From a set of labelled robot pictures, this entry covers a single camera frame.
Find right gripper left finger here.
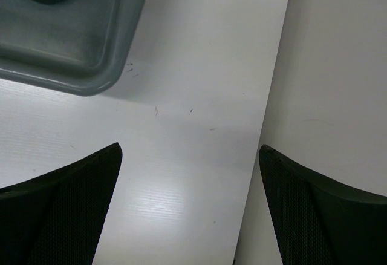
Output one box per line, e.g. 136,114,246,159
1,143,122,264

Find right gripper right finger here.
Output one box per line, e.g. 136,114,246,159
258,145,386,264

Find grey plastic bin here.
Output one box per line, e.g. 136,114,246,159
1,0,145,96

